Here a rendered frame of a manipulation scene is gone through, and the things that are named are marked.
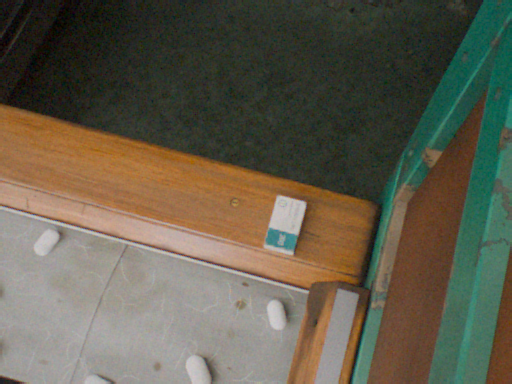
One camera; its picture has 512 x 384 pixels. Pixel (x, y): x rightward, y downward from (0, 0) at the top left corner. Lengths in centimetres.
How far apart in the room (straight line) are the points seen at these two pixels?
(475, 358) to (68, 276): 63
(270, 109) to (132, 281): 93
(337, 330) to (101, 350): 28
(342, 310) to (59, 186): 37
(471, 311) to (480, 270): 2
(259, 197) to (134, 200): 15
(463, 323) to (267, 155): 137
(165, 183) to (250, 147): 84
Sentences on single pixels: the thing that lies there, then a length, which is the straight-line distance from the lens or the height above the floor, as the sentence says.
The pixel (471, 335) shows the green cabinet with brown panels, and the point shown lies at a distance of 34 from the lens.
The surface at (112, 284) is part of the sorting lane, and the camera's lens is 88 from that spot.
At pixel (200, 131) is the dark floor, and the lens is 171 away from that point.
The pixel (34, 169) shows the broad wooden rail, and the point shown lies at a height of 76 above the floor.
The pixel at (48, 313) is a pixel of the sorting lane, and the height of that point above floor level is 74.
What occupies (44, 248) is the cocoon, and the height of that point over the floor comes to 76.
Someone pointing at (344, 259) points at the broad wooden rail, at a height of 76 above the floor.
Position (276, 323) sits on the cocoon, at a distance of 84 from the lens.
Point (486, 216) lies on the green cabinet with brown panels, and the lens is 35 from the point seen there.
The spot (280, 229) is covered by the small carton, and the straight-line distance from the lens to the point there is 83.
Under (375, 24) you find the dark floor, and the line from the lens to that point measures 185.
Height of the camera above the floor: 159
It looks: 73 degrees down
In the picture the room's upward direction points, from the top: 2 degrees counter-clockwise
